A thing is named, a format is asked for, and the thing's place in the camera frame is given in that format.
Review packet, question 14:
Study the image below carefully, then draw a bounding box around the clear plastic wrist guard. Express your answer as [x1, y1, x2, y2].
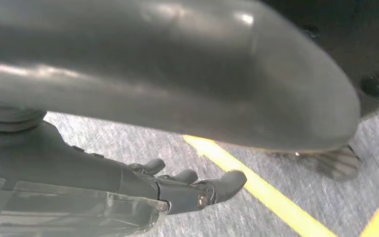
[0, 174, 170, 237]

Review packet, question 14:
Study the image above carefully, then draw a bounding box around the yellow floor tape square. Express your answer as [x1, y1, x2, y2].
[181, 134, 379, 237]

